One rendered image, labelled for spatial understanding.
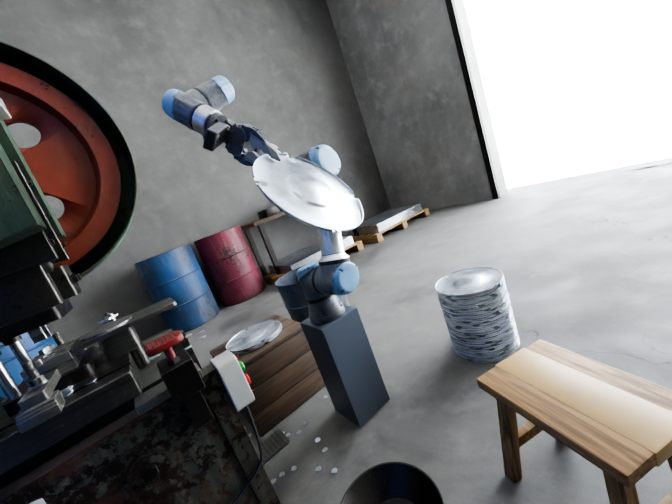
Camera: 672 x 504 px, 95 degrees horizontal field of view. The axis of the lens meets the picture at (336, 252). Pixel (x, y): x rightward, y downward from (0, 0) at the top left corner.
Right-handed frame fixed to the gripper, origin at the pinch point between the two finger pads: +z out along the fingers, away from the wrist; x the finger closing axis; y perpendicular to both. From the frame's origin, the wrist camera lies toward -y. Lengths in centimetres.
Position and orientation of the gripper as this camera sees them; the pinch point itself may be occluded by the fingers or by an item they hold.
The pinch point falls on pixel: (273, 160)
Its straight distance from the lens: 80.8
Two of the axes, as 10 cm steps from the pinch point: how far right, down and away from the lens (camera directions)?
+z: 8.5, 4.9, -1.6
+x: -3.9, 8.1, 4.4
